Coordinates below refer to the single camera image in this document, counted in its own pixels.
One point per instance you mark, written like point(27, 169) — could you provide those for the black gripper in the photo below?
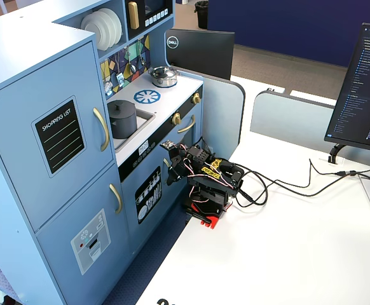
point(174, 167)

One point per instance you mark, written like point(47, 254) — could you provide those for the grey robot wrist mount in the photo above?
point(121, 108)

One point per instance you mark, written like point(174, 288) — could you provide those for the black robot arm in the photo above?
point(213, 187)

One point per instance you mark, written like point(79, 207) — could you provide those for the stainless steel pot lid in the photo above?
point(162, 73)

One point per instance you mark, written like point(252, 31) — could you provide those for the gold stove knob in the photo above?
point(196, 98)
point(176, 119)

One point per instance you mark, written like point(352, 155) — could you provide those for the white toy sink basin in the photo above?
point(145, 120)

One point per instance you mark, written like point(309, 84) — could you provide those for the gray pot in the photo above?
point(124, 127)

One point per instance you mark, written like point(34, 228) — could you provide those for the red table clamp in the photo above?
point(208, 220)

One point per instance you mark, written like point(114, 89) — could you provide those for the gray desk divider panel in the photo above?
point(286, 117)
point(220, 111)

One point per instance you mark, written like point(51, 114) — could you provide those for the metal slotted spatula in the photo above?
point(120, 79)

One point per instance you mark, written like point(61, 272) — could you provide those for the metal skimmer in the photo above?
point(108, 85)

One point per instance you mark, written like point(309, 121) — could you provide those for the metal ladle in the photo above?
point(132, 68)

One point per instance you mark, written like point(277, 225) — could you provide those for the metal spoon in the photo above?
point(142, 61)

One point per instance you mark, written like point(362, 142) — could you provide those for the black Dell monitor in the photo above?
point(201, 54)

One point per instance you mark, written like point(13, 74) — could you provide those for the black shopping list board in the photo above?
point(59, 136)

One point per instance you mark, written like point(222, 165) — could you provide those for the white plate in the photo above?
point(107, 23)
point(89, 29)
point(117, 27)

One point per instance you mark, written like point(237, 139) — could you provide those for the black trash bin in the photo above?
point(201, 14)

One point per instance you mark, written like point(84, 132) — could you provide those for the black monitor stand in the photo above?
point(335, 152)

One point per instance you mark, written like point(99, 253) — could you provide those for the blue toy kitchen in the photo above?
point(13, 95)

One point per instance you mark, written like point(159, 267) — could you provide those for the monitor showing code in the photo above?
point(363, 95)

